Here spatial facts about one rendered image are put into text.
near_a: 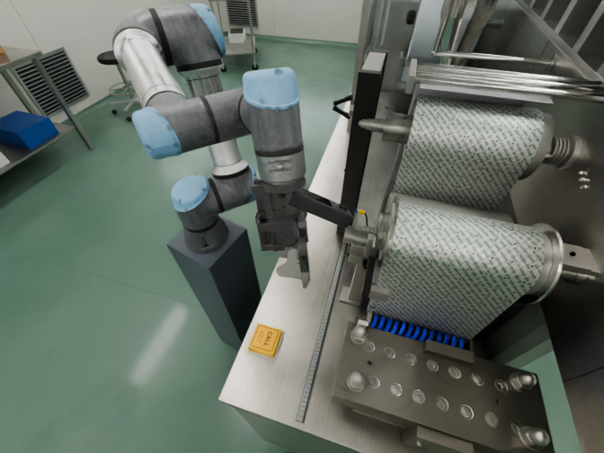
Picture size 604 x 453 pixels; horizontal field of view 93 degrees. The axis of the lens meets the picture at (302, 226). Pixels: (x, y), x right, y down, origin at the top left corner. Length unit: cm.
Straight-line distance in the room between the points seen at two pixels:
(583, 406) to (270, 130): 62
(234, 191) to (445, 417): 75
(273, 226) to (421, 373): 45
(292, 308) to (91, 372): 143
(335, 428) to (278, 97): 68
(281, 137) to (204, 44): 47
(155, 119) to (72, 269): 215
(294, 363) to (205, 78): 76
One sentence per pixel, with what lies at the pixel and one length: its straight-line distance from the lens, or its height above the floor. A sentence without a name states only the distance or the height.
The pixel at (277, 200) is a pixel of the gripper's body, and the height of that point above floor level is 136.
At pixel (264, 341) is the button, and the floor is 92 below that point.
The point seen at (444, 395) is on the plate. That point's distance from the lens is 72.
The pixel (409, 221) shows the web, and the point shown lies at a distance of 53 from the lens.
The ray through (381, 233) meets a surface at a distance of 55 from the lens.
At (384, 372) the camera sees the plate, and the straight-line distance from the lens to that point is 69.
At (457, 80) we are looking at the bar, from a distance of 69.
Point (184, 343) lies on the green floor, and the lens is 190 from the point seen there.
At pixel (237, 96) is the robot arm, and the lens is 50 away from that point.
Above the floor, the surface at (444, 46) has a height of 139.
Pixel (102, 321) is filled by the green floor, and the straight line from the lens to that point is 219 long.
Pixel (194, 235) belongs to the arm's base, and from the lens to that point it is 98.
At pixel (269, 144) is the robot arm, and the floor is 146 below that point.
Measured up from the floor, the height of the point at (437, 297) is 116.
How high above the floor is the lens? 168
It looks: 48 degrees down
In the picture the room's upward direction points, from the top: straight up
